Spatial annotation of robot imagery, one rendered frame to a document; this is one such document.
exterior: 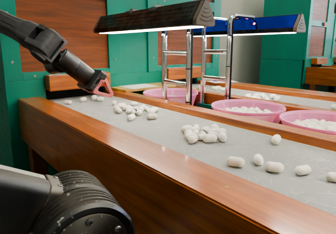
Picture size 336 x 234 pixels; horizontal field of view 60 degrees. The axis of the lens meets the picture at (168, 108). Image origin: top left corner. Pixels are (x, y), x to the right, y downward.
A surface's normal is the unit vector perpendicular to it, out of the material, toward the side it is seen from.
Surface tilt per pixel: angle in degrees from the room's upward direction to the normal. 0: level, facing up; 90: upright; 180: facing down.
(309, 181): 0
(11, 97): 90
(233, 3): 90
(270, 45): 90
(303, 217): 0
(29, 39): 55
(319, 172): 0
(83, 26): 90
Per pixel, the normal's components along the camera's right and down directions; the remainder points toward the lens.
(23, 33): 0.13, -0.39
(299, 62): -0.75, 0.14
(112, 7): 0.64, 0.16
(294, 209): 0.00, -0.98
